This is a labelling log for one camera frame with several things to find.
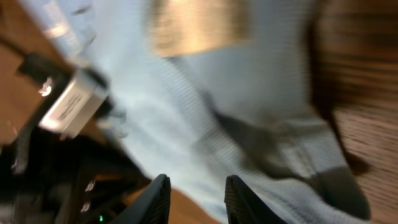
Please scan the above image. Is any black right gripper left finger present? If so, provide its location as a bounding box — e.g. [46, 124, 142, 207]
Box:
[109, 174, 171, 224]

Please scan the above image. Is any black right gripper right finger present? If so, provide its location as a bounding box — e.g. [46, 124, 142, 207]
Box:
[224, 175, 286, 224]

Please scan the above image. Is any light blue t-shirt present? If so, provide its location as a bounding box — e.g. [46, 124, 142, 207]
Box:
[22, 0, 371, 223]

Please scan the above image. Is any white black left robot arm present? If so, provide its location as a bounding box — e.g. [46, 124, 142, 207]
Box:
[1, 53, 146, 223]

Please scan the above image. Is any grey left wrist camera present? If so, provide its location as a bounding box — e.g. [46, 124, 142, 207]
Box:
[39, 70, 108, 138]

